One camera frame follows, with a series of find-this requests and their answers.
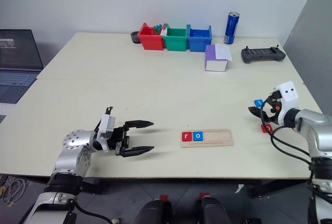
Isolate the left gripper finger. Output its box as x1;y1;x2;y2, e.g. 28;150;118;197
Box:
124;120;155;130
115;145;155;158

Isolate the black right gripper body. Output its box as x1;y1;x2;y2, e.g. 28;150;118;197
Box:
265;91;284;125

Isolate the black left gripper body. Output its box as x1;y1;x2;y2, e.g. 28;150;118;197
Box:
103;124;130;157

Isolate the red letter o block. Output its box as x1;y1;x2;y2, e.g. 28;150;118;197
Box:
260;123;274;134

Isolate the wooden letter tray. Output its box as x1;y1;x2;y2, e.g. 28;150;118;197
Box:
180;129;234;149

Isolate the black handheld controller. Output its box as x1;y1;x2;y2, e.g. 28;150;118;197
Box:
240;46;287;64

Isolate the dark rounded shape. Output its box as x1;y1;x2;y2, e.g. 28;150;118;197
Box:
198;197;232;224
133;199;173;224

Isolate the white paper sheet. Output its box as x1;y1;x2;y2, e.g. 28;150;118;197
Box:
214;44;233;61

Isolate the purple white box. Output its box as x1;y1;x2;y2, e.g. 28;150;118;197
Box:
204;44;233;73

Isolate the blue drink can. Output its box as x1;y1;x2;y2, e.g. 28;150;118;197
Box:
223;11;240;45

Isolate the red plastic bin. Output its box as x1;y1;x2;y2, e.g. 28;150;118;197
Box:
137;22;167;51

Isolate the black round bowl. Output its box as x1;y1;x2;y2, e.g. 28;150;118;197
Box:
130;31;142;45

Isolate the green plastic bin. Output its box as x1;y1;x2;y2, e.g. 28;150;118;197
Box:
163;24;190;52

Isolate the blue plastic bin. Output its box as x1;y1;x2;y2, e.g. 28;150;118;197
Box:
186;24;213;52

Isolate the grey laptop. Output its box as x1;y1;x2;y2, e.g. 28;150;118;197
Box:
0;29;45;104

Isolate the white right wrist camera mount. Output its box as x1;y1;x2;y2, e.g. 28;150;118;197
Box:
274;80;299;127

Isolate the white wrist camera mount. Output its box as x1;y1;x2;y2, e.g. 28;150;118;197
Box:
274;80;299;127
96;106;117;142

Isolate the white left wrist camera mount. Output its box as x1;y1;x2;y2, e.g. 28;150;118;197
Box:
96;106;117;142

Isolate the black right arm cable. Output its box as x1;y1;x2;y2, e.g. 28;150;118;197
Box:
260;99;313;165

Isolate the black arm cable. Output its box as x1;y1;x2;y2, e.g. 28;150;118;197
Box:
74;202;120;223
260;99;313;165

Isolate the black table frame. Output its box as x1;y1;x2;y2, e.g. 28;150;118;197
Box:
81;178;311;199

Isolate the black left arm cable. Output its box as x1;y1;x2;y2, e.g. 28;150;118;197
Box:
74;202;120;223

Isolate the grey floor cable bundle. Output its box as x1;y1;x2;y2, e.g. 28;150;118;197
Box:
0;176;27;208

